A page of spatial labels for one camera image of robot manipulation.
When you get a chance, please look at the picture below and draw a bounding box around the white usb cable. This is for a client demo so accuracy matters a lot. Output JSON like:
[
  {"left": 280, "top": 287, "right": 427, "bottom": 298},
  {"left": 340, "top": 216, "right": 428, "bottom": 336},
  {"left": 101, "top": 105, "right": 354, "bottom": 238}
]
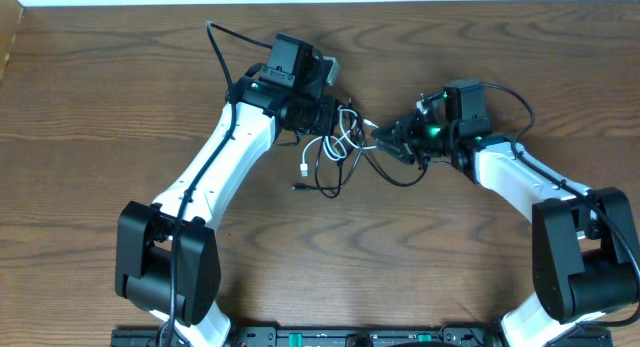
[{"left": 298, "top": 104, "right": 381, "bottom": 178}]

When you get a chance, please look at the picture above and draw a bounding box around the black usb cable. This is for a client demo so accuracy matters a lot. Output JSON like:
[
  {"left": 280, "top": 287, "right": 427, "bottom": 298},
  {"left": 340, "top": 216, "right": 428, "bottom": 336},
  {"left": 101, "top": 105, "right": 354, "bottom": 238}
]
[{"left": 291, "top": 97, "right": 430, "bottom": 200}]

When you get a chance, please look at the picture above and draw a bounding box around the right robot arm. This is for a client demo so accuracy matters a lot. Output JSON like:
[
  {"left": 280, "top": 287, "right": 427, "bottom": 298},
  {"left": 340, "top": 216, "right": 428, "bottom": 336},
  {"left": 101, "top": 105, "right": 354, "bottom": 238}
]
[{"left": 371, "top": 79, "right": 639, "bottom": 346}]

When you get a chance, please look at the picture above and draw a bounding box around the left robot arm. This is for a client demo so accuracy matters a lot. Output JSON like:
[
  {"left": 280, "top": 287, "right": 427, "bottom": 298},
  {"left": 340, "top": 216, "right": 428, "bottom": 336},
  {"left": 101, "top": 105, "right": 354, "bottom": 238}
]
[{"left": 115, "top": 34, "right": 339, "bottom": 346}]

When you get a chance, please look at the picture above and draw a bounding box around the left camera cable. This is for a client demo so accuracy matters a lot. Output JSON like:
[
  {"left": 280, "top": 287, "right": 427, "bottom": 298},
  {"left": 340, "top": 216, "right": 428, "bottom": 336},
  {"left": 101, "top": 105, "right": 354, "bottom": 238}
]
[{"left": 156, "top": 20, "right": 275, "bottom": 347}]

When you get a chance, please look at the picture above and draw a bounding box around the camera cable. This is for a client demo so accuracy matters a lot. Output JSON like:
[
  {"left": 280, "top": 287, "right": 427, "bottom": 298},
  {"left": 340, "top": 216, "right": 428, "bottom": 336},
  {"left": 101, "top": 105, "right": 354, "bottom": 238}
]
[
  {"left": 424, "top": 81, "right": 640, "bottom": 347},
  {"left": 156, "top": 20, "right": 275, "bottom": 347}
]

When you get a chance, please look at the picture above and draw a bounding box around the right camera cable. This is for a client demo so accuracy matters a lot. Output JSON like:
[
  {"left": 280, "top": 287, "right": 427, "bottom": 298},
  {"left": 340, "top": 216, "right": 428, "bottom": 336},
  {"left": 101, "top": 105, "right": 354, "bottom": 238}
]
[{"left": 424, "top": 81, "right": 640, "bottom": 347}]

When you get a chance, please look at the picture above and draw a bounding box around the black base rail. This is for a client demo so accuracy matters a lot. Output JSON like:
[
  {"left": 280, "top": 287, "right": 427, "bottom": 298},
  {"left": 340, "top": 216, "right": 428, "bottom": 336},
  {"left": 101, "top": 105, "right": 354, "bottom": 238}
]
[{"left": 109, "top": 324, "right": 614, "bottom": 347}]

